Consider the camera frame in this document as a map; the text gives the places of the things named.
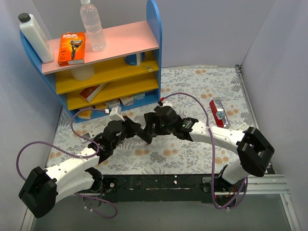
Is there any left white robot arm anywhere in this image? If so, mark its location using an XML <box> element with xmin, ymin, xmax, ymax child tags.
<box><xmin>18</xmin><ymin>117</ymin><xmax>153</xmax><ymax>218</ymax></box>

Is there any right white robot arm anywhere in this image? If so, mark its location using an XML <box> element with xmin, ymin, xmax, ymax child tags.
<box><xmin>144</xmin><ymin>106</ymin><xmax>274</xmax><ymax>191</ymax></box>

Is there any small white remote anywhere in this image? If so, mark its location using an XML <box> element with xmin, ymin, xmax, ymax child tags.
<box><xmin>235</xmin><ymin>122</ymin><xmax>250</xmax><ymax>131</ymax></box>

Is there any yellow box bottom shelf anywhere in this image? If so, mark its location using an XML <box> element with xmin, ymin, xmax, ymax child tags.
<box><xmin>77</xmin><ymin>109</ymin><xmax>93</xmax><ymax>120</ymax></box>

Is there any blue pink yellow shelf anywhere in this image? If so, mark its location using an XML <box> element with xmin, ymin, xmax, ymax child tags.
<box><xmin>21</xmin><ymin>0</ymin><xmax>163</xmax><ymax>116</ymax></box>

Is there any red white carton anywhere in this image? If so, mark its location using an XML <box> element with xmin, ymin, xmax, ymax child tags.
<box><xmin>79</xmin><ymin>83</ymin><xmax>108</xmax><ymax>103</ymax></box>

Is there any red toothpaste box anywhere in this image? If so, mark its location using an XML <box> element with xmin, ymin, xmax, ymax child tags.
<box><xmin>209</xmin><ymin>99</ymin><xmax>231</xmax><ymax>129</ymax></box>

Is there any blue white can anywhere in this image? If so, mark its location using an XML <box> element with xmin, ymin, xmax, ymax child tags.
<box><xmin>124</xmin><ymin>52</ymin><xmax>145</xmax><ymax>66</ymax></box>

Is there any white jar on shelf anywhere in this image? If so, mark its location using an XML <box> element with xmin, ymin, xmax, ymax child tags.
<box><xmin>70</xmin><ymin>65</ymin><xmax>95</xmax><ymax>81</ymax></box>

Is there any orange razor box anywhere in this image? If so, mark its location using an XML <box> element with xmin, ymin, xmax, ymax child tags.
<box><xmin>58</xmin><ymin>32</ymin><xmax>86</xmax><ymax>66</ymax></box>

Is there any clear plastic water bottle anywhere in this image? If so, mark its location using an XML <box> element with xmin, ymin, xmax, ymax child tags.
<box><xmin>80</xmin><ymin>0</ymin><xmax>106</xmax><ymax>51</ymax></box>

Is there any white bottle black cap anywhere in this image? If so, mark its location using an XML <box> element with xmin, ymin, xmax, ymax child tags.
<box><xmin>18</xmin><ymin>13</ymin><xmax>54</xmax><ymax>63</ymax></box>

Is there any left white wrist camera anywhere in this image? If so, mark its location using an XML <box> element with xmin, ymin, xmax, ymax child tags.
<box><xmin>104</xmin><ymin>106</ymin><xmax>125</xmax><ymax>121</ymax></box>

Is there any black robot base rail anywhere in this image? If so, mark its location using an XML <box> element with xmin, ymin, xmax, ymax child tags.
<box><xmin>79</xmin><ymin>168</ymin><xmax>241</xmax><ymax>205</ymax></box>

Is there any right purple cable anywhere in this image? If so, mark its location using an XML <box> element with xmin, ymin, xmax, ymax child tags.
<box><xmin>161</xmin><ymin>92</ymin><xmax>248</xmax><ymax>210</ymax></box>

